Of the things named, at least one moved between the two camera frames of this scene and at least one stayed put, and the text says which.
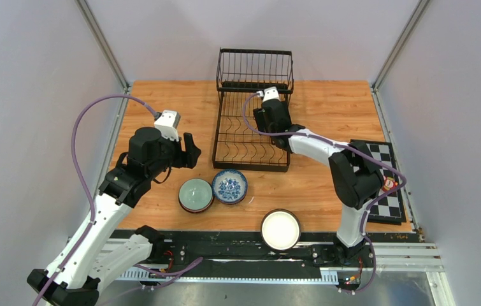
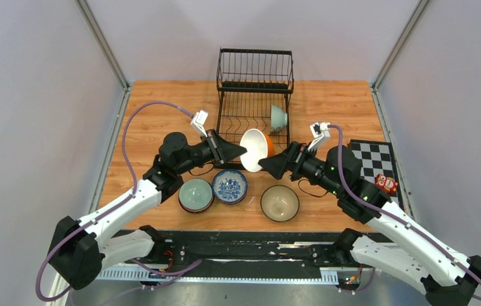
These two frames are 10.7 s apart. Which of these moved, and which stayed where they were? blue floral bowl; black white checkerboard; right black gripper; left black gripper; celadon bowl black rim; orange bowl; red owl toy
Moved: right black gripper; left black gripper; orange bowl
Stayed: black white checkerboard; red owl toy; celadon bowl black rim; blue floral bowl
